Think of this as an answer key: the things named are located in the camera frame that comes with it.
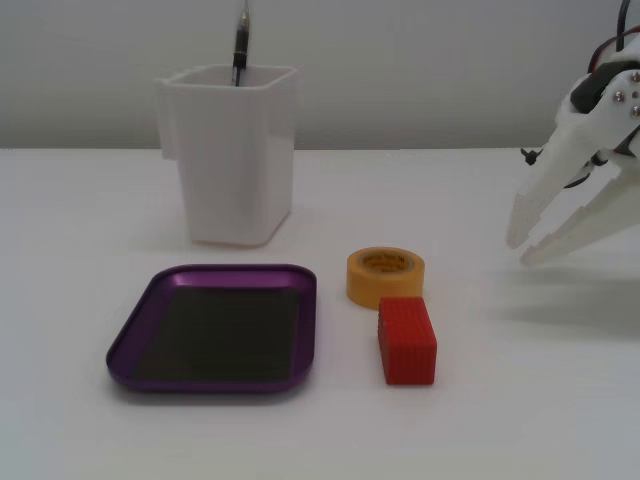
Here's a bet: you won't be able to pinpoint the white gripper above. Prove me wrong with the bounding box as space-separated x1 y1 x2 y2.
505 45 640 266

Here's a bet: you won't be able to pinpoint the red ribbed cube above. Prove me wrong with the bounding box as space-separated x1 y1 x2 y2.
375 295 439 387

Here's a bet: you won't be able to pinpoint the yellow tape roll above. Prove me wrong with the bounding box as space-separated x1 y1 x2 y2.
345 246 427 312

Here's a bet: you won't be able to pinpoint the white plastic pen holder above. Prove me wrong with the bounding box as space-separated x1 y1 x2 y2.
153 63 300 250

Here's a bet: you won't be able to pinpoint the black ballpoint pen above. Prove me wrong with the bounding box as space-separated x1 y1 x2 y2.
231 0 251 87

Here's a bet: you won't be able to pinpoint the purple metal tray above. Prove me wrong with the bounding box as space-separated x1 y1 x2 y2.
105 263 319 395

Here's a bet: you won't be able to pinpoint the black camera cable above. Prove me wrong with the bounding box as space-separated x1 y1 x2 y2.
563 148 609 190

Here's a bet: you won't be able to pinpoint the red black servo wires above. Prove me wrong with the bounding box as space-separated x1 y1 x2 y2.
582 0 640 76

